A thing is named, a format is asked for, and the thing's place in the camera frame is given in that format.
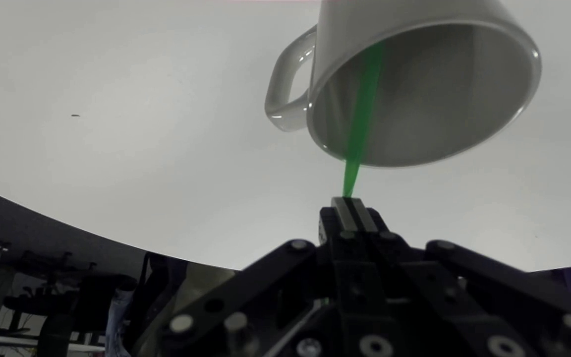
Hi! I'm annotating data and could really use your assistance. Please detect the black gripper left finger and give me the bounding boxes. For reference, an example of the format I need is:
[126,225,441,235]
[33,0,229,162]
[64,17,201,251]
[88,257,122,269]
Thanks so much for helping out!
[134,196,362,357]

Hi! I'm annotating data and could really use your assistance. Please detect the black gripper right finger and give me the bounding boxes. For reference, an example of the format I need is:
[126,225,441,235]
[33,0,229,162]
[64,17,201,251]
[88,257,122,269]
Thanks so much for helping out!
[350,196,571,357]

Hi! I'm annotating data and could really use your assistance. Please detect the green straw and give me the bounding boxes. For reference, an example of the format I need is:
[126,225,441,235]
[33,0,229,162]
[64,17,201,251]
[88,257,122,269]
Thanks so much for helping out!
[340,43,388,199]

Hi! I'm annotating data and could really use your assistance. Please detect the white mug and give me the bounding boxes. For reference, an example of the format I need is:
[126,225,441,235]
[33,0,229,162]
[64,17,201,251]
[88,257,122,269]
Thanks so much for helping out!
[263,0,546,168]

